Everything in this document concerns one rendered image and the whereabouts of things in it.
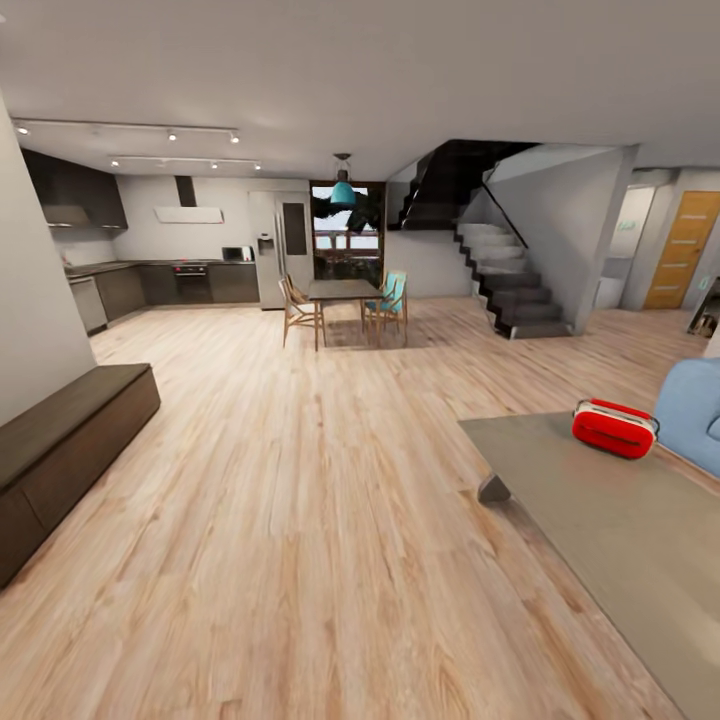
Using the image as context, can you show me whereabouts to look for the radio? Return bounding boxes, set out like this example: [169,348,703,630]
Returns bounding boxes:
[571,403,659,459]

